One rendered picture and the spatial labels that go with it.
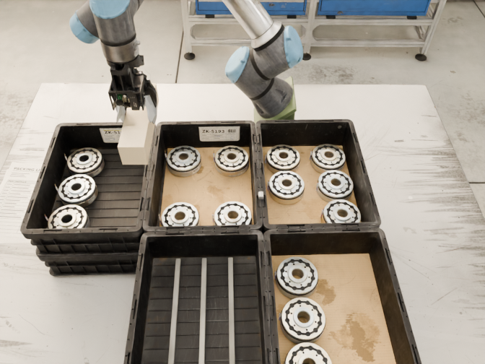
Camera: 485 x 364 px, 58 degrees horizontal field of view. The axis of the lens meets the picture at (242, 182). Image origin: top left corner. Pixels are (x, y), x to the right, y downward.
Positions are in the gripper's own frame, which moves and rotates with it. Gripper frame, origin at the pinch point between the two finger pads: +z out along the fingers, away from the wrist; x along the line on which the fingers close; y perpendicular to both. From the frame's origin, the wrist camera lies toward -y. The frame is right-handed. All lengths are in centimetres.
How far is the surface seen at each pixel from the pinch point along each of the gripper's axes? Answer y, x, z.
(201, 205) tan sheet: 8.4, 14.7, 25.7
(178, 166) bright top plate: -4.0, 7.3, 22.9
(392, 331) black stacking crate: 46, 60, 24
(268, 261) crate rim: 31.4, 32.4, 17.0
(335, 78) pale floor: -162, 92, 109
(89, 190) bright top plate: 5.2, -17.2, 22.9
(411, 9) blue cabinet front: -186, 139, 72
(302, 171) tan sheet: -5, 45, 26
